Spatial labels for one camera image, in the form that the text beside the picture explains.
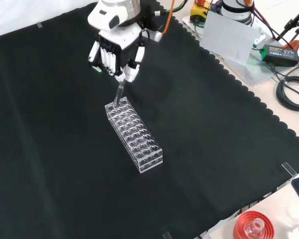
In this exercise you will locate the black tripod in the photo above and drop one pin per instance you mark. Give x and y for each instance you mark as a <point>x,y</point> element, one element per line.
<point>289,25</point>

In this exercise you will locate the orange tripod foot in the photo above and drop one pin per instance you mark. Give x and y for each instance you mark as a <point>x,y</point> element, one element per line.
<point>293,44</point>

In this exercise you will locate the grey metal base plate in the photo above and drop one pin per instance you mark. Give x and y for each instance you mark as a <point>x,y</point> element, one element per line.
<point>259,72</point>

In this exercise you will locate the pale board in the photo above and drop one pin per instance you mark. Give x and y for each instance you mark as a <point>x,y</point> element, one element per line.
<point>226,37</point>

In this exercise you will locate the yellow stop button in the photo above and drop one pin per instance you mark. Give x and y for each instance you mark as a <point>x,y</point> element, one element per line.
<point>198,12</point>

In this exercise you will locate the black bench cloth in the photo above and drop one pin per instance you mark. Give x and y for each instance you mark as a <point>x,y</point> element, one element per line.
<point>64,149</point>

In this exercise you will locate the black power adapter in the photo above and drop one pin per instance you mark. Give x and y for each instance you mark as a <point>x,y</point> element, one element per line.
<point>281,53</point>

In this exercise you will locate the clear cloth clip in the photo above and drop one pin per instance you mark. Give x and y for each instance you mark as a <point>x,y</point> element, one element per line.
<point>167,235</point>
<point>289,169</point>
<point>39,25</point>

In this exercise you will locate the clear acrylic test tube rack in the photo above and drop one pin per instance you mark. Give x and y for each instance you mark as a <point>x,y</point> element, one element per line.
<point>149,164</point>

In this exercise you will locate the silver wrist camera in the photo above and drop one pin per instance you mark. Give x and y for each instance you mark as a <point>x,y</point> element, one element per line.
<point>155,36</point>

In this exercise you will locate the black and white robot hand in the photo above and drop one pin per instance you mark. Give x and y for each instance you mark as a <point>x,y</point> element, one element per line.
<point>119,39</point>

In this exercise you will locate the clear glass test tube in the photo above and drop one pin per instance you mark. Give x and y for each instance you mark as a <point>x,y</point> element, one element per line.
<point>119,93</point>

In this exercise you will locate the clear glass flask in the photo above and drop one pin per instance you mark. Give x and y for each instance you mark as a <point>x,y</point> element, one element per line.
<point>256,225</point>

